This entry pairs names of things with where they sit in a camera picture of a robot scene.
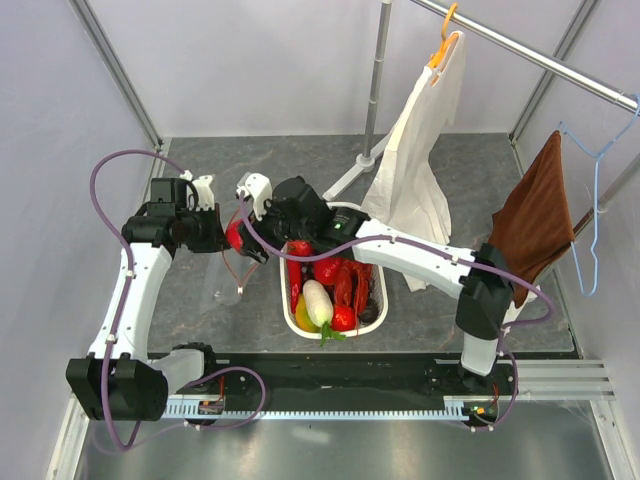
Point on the red apple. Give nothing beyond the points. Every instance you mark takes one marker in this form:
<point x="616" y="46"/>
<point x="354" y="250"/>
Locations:
<point x="234" y="236"/>

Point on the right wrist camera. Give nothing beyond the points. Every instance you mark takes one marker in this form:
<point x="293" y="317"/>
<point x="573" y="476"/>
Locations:
<point x="257" y="188"/>

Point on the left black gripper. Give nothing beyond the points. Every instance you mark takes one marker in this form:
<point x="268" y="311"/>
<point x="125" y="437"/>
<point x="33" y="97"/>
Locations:
<point x="216" y="240"/>

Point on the blue wire hanger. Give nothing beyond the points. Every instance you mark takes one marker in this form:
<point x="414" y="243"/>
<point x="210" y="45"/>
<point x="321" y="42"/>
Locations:
<point x="598" y="157"/>

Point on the white slotted cable duct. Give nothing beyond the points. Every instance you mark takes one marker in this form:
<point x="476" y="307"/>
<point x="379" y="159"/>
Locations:
<point x="193" y="408"/>

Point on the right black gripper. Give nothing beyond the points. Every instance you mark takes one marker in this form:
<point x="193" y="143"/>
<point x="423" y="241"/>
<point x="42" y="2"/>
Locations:
<point x="261" y="227"/>

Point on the yellow green mango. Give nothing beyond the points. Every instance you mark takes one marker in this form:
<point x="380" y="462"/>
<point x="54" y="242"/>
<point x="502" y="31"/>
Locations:
<point x="303" y="319"/>

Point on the red crayfish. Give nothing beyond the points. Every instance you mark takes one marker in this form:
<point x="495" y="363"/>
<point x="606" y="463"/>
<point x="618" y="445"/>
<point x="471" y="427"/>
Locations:
<point x="352" y="287"/>

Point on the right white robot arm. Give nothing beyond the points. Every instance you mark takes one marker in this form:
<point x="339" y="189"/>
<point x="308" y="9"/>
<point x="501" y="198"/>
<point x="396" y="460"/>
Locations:
<point x="477" y="280"/>

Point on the red chili pepper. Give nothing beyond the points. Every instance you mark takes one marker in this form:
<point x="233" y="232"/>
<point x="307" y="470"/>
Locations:
<point x="294" y="268"/>

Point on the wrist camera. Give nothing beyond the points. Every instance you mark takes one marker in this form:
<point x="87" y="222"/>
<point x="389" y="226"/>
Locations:
<point x="257" y="188"/>
<point x="202" y="190"/>

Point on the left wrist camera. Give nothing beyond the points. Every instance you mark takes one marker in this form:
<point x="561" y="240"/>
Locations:
<point x="202" y="190"/>

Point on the red tomato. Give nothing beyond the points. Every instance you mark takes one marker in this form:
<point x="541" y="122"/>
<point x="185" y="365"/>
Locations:
<point x="343" y="319"/>

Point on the brown hanging towel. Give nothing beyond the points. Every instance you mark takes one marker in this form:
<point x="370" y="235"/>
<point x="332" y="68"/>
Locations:
<point x="533" y="229"/>

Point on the metal clothes rack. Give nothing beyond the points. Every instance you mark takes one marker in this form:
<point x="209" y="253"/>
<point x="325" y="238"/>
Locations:
<point x="554" y="67"/>

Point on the white radish with leaves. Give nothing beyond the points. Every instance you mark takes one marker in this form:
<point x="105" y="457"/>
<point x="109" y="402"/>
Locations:
<point x="320" y="310"/>

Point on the white plastic basket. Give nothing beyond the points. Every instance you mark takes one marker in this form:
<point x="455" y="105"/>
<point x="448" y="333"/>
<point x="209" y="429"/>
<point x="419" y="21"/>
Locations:
<point x="378" y="295"/>

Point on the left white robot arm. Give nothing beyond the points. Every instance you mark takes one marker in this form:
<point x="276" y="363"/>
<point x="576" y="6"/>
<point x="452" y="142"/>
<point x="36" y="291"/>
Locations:
<point x="116" y="379"/>

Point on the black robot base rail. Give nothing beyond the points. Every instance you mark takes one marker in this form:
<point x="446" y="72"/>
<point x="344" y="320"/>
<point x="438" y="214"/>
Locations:
<point x="360" y="382"/>

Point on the dark grape bunch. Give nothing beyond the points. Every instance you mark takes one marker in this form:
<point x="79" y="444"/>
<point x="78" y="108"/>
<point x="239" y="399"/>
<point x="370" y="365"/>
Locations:
<point x="369" y="314"/>

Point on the white hanging shirt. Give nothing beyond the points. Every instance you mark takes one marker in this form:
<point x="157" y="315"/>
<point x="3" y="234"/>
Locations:
<point x="405" y="193"/>

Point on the clear zip top bag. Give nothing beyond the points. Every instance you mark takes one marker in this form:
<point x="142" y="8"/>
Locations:
<point x="226" y="277"/>

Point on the orange clothes hanger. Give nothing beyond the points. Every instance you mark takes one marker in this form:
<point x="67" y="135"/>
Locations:
<point x="437" y="58"/>

